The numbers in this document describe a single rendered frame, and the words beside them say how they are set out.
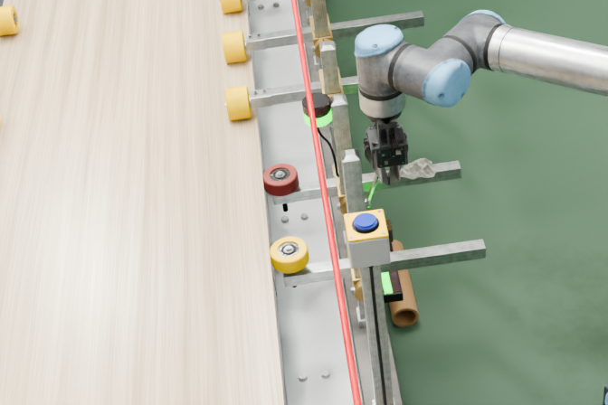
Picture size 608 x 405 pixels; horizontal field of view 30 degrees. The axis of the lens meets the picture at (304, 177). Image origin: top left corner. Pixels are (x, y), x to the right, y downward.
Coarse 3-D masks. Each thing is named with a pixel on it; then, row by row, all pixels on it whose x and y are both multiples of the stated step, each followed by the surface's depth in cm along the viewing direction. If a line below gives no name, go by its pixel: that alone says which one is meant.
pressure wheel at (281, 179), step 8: (272, 168) 260; (280, 168) 260; (288, 168) 259; (264, 176) 258; (272, 176) 258; (280, 176) 257; (288, 176) 257; (296, 176) 257; (264, 184) 258; (272, 184) 255; (280, 184) 255; (288, 184) 255; (296, 184) 257; (272, 192) 257; (280, 192) 256; (288, 192) 256
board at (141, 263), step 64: (64, 0) 330; (128, 0) 326; (192, 0) 322; (0, 64) 308; (64, 64) 304; (128, 64) 301; (192, 64) 297; (0, 128) 285; (64, 128) 282; (128, 128) 279; (192, 128) 276; (256, 128) 273; (0, 192) 265; (64, 192) 262; (128, 192) 260; (192, 192) 257; (256, 192) 255; (0, 256) 248; (64, 256) 246; (128, 256) 243; (192, 256) 241; (256, 256) 239; (0, 320) 233; (64, 320) 231; (128, 320) 229; (192, 320) 227; (256, 320) 225; (0, 384) 219; (64, 384) 217; (128, 384) 216; (192, 384) 214; (256, 384) 212
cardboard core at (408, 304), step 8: (400, 248) 355; (400, 272) 346; (408, 272) 349; (400, 280) 343; (408, 280) 345; (408, 288) 341; (408, 296) 338; (392, 304) 338; (400, 304) 336; (408, 304) 336; (392, 312) 337; (400, 312) 343; (408, 312) 342; (416, 312) 336; (400, 320) 340; (408, 320) 340; (416, 320) 338
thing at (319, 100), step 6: (312, 96) 242; (318, 96) 242; (324, 96) 241; (306, 102) 240; (318, 102) 240; (324, 102) 240; (330, 126) 244; (318, 132) 246; (324, 138) 247; (330, 144) 248; (336, 162) 251; (336, 168) 252; (336, 174) 254
